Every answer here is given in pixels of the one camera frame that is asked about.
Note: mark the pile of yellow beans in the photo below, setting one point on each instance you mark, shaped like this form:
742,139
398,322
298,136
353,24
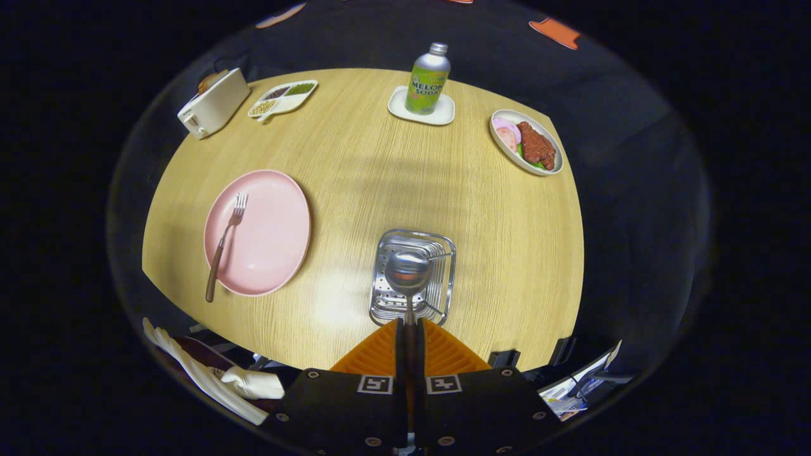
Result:
263,107

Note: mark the white crumpled cloth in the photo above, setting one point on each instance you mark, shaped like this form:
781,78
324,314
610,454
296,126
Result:
253,383

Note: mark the white divided dish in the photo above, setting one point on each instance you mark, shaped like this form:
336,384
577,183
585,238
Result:
285,105

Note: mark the pile of papers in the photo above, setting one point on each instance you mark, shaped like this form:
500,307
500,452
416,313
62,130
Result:
570,389

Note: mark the white toaster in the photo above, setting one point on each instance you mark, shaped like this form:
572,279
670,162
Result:
215,107

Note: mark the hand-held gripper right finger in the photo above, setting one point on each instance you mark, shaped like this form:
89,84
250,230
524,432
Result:
421,361

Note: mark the black table bracket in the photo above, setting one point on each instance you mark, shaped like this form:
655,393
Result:
504,359
562,350

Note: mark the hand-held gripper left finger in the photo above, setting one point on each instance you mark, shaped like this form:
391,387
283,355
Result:
400,361

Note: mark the pile of dark beans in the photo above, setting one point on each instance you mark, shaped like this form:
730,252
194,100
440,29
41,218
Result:
277,93

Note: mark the pink ham slices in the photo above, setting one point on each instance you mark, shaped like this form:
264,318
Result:
507,134

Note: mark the metal drainer tray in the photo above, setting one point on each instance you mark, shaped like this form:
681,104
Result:
386,304

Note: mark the green soda bottle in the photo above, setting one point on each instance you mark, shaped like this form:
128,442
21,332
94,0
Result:
427,82

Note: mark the dark maroon cloth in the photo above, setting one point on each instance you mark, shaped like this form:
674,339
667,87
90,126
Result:
204,350

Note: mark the white square coaster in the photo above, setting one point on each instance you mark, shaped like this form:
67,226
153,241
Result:
399,107

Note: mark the red meat piece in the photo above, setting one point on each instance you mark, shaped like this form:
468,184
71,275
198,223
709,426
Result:
537,147

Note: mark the white cloth strip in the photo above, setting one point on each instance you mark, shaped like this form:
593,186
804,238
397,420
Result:
184,362

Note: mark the toasted bread slice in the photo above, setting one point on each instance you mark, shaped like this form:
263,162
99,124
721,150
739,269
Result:
211,80

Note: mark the pile of green beans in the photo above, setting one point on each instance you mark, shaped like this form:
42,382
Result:
300,88

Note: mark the green lettuce leaf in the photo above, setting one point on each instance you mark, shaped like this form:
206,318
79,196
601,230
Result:
535,164

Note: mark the white oval plate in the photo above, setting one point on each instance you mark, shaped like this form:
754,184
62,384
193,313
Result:
510,156

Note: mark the pink round plate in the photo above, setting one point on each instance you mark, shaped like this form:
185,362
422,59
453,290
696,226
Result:
272,240

